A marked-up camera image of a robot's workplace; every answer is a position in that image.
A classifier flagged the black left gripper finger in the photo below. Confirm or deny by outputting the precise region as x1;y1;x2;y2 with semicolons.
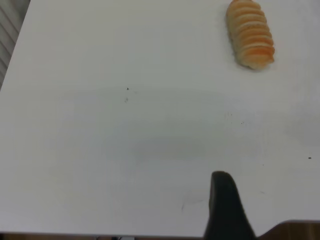
203;170;259;240

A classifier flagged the ridged golden bread roll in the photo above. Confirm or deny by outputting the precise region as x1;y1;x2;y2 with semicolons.
226;0;276;70

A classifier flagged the grey pleated curtain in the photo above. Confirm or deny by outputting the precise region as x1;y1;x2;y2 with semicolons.
0;0;31;91

